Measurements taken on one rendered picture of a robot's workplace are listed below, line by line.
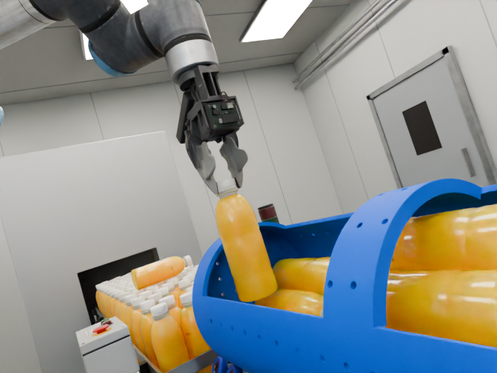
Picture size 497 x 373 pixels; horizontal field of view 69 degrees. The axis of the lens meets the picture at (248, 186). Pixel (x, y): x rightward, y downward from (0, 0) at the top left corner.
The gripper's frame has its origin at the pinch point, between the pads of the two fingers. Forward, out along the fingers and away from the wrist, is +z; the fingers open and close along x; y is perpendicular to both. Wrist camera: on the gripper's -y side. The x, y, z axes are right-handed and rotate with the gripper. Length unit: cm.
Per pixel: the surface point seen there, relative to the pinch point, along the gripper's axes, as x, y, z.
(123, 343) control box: -20.8, -28.4, 25.1
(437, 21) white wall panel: 351, -138, -122
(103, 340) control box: -24.4, -28.4, 22.7
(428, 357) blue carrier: -8.5, 40.2, 19.2
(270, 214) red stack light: 40, -53, 9
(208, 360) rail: -4.6, -25.5, 35.6
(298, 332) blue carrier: -8.7, 24.4, 19.8
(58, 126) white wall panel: 11, -438, -172
